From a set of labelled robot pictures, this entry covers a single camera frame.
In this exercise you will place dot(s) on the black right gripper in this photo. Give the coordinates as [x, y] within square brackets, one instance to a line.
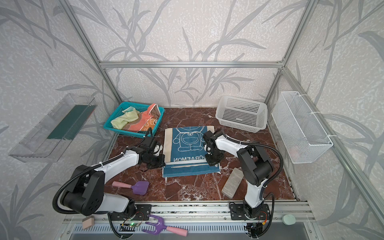
[212, 159]

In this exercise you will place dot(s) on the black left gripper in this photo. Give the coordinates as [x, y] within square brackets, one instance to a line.
[156, 161]

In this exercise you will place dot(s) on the blue cream Doraemon towel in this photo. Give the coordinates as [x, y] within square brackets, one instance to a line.
[185, 154]

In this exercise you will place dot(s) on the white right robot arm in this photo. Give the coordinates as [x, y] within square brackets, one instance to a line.
[260, 164]

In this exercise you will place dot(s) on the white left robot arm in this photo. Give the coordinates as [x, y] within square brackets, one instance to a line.
[84, 193]

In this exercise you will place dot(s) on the orange patterned towel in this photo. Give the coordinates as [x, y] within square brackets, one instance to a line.
[147, 119]

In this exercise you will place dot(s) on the grey stone block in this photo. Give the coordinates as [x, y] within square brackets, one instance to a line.
[233, 182]

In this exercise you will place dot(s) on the light green cloth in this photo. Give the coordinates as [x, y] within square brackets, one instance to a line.
[129, 115]

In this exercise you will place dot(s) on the teal plastic basket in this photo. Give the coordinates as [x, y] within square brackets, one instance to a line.
[138, 107]

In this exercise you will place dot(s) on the white plastic basket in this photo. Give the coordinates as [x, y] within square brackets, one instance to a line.
[242, 114]

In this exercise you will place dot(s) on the pink sponge block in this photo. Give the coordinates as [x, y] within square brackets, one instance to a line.
[88, 222]

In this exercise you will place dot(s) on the mint green round object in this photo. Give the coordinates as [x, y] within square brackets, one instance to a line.
[289, 219]

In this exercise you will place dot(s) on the purple toy shovel pink handle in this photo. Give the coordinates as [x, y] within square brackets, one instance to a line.
[139, 188]

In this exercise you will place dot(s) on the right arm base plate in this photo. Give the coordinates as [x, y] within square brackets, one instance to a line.
[243, 212]

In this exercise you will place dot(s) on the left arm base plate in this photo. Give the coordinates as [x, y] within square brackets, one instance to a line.
[131, 218]

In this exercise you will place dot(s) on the purple toy rake pink handle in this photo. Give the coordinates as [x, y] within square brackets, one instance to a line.
[160, 226]

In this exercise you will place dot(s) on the white wire mesh basket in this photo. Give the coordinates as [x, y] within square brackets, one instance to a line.
[303, 135]

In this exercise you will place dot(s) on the clear plastic wall shelf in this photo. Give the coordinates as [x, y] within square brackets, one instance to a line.
[50, 138]

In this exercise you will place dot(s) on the aluminium frame profile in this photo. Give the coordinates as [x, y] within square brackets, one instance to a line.
[355, 173]

